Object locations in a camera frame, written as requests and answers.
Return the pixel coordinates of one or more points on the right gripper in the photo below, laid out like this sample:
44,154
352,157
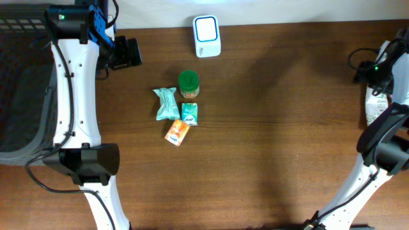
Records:
362,76

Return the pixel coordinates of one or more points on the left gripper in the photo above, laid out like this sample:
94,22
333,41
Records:
126,57

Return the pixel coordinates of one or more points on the white tube with tan cap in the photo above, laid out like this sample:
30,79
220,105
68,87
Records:
374,105

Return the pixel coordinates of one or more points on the green lid jar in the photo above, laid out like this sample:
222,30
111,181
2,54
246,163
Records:
189,84

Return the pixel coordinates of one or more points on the teal wipes packet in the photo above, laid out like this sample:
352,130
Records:
168,107

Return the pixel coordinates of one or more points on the small teal tissue pack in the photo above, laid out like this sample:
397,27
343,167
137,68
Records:
189,112

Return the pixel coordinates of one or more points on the orange tissue pack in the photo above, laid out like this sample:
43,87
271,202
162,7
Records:
177,132

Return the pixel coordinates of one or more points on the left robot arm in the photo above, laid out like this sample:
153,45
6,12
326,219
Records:
84,42

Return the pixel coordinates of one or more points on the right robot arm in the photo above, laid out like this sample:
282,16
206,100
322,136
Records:
381,152

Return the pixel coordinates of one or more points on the white barcode scanner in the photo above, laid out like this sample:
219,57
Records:
206,36

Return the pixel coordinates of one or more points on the grey plastic mesh basket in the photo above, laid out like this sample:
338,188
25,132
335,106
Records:
28,84

